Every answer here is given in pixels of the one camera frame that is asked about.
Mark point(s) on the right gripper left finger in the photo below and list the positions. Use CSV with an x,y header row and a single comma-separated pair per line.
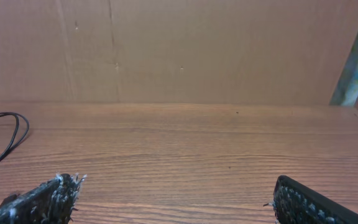
x,y
52,202

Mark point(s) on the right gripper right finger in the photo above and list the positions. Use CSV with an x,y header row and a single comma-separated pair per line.
x,y
295,203

